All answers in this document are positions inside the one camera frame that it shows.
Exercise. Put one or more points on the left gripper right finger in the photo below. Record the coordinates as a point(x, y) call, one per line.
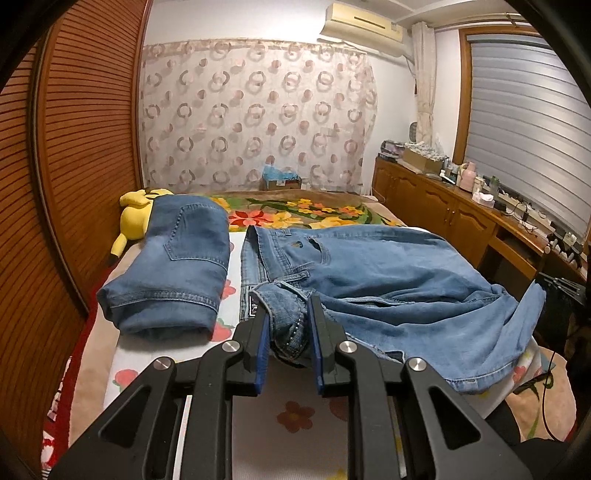
point(337, 360)

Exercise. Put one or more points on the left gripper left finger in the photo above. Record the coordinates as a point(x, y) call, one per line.
point(238, 366)

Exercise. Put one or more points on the light blue denim pants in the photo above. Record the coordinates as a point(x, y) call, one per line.
point(401, 291)

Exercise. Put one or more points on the white floral bed sheet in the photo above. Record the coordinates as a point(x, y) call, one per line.
point(288, 432)

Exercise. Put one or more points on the folded blue denim pants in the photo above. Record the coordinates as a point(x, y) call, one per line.
point(176, 282)

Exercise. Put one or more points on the colourful floral blanket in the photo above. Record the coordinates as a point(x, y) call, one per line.
point(301, 209)

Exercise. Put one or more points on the yellow plush toy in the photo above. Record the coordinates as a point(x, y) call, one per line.
point(136, 210)

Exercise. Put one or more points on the cardboard box on cabinet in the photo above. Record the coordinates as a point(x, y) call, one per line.
point(421, 164)

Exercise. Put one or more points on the wooden sideboard cabinet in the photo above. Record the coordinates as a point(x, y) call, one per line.
point(495, 244)

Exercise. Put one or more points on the pink bottle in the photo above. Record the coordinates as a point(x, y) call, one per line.
point(467, 176)

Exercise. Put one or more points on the patterned lace curtain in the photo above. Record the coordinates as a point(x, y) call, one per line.
point(220, 114)

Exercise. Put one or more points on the brown louvered wardrobe door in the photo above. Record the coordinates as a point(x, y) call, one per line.
point(69, 150)

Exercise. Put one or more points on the grey window blind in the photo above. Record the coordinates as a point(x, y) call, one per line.
point(530, 125)

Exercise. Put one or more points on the white air conditioner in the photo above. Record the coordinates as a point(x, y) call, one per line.
point(364, 28)

